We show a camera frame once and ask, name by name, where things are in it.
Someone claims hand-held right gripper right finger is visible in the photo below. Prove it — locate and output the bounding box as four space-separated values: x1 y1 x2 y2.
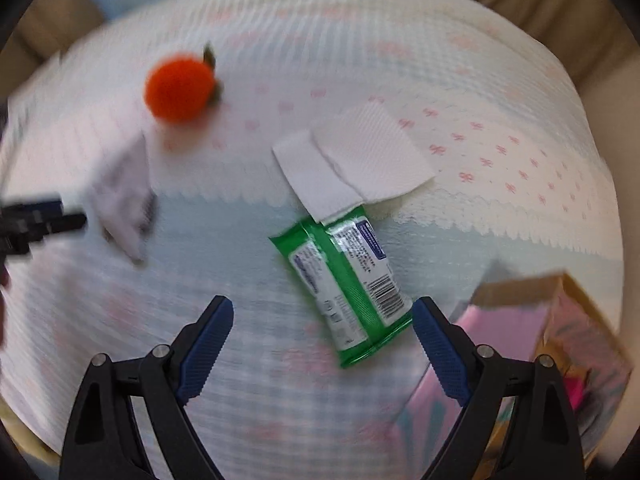
411 296 586 480

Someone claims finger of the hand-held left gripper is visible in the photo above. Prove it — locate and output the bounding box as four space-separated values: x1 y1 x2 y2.
0 213 88 257
0 199 65 217

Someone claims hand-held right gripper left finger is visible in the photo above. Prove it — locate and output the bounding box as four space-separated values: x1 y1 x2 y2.
59 295 235 480

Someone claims white grey cloth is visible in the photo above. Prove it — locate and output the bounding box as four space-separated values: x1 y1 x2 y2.
85 132 160 266

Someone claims pink patterned cardboard box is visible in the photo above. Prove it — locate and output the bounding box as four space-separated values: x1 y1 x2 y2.
395 272 633 480

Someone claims green wet wipes pack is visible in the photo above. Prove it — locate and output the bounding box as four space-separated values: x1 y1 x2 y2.
268 205 415 369

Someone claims pink zip pouch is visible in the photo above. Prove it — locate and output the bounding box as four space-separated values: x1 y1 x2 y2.
562 360 589 411

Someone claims orange plush ball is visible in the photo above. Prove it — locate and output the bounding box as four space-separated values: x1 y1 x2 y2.
144 44 224 124

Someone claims beige curtain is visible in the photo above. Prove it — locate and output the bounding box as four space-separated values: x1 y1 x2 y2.
7 0 107 63
437 0 640 92

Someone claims white paper towel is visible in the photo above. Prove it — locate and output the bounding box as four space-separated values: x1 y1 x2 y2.
272 101 436 225

